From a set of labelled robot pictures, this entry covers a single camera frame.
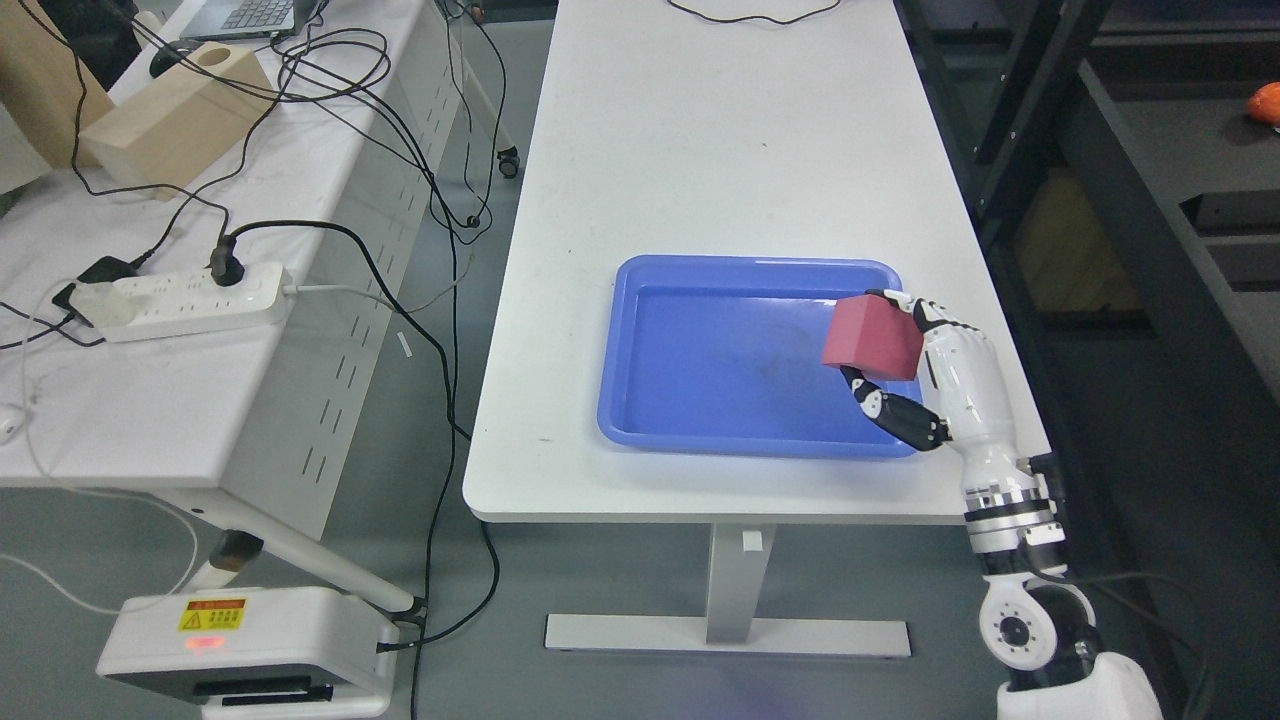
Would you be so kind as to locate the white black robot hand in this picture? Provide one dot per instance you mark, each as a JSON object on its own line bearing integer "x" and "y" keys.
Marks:
{"x": 958, "y": 399}

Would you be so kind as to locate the pink block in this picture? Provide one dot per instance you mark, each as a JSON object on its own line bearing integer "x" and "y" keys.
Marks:
{"x": 868, "y": 333}

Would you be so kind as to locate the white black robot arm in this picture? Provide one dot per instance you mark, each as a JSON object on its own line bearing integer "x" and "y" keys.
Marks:
{"x": 1036, "y": 622}

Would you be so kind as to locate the blue tray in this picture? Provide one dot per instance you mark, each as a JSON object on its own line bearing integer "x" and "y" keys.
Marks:
{"x": 721, "y": 355}

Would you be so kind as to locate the black metal shelf left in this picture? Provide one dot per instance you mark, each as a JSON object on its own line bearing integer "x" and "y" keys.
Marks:
{"x": 1127, "y": 208}

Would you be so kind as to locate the orange object on shelf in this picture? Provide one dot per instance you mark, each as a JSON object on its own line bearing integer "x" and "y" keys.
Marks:
{"x": 1263, "y": 106}

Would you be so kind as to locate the white table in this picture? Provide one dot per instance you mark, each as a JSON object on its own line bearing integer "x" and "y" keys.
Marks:
{"x": 702, "y": 185}

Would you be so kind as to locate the white floor device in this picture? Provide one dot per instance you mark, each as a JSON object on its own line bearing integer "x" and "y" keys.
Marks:
{"x": 284, "y": 653}

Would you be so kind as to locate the white side desk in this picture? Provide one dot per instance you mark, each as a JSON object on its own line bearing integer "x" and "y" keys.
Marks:
{"x": 231, "y": 387}

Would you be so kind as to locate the black plug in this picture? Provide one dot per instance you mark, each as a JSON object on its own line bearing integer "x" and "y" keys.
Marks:
{"x": 226, "y": 270}

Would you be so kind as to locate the white power strip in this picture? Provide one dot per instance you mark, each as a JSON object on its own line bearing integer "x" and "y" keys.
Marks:
{"x": 149, "y": 307}

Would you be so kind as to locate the laptop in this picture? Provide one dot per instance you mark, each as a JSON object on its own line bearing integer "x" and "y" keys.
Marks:
{"x": 241, "y": 20}

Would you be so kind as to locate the wooden box with hole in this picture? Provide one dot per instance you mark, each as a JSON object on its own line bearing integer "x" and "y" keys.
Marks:
{"x": 168, "y": 133}

